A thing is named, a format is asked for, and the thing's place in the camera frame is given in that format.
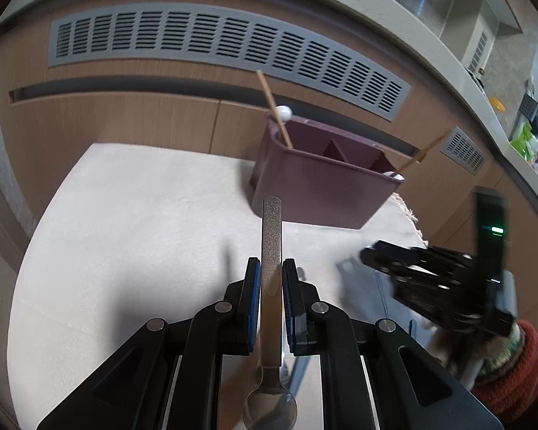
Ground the short grey vent grille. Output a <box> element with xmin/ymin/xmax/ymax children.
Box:
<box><xmin>439</xmin><ymin>126</ymin><xmax>487</xmax><ymax>175</ymax></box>

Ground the white wall vent panel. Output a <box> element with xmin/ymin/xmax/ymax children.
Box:
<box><xmin>464</xmin><ymin>27</ymin><xmax>492</xmax><ymax>72</ymax></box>

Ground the green packet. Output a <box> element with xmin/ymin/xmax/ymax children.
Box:
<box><xmin>509</xmin><ymin>123</ymin><xmax>538</xmax><ymax>162</ymax></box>

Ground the metal spoon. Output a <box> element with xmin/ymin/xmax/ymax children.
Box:
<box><xmin>242</xmin><ymin>196</ymin><xmax>298</xmax><ymax>430</ymax></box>

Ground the cream fringed tablecloth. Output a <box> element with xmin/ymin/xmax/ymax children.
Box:
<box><xmin>11</xmin><ymin>142</ymin><xmax>431</xmax><ymax>430</ymax></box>

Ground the wooden kitchen cabinet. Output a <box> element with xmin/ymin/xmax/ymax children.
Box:
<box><xmin>0</xmin><ymin>0</ymin><xmax>538</xmax><ymax>323</ymax></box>

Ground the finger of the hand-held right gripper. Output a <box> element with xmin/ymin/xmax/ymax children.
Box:
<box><xmin>388</xmin><ymin>271</ymin><xmax>494</xmax><ymax>332</ymax></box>
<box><xmin>361</xmin><ymin>241</ymin><xmax>476</xmax><ymax>278</ymax></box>

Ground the purple plastic utensil holder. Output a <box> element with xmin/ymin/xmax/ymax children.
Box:
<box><xmin>250</xmin><ymin>114</ymin><xmax>406</xmax><ymax>230</ymax></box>

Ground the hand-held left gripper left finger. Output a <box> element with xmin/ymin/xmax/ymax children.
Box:
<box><xmin>36</xmin><ymin>257</ymin><xmax>263</xmax><ymax>430</ymax></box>

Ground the long grey vent grille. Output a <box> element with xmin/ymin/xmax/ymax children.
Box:
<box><xmin>48</xmin><ymin>9</ymin><xmax>413</xmax><ymax>121</ymax></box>

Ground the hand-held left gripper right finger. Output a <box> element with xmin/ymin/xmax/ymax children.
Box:
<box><xmin>282</xmin><ymin>258</ymin><xmax>505</xmax><ymax>430</ymax></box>

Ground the grey perforated rack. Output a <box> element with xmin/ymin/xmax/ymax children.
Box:
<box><xmin>518</xmin><ymin>93</ymin><xmax>538</xmax><ymax>121</ymax></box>

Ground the wooden chopstick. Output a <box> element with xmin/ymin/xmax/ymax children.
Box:
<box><xmin>397</xmin><ymin>130</ymin><xmax>452</xmax><ymax>175</ymax></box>
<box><xmin>255</xmin><ymin>70</ymin><xmax>294</xmax><ymax>149</ymax></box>

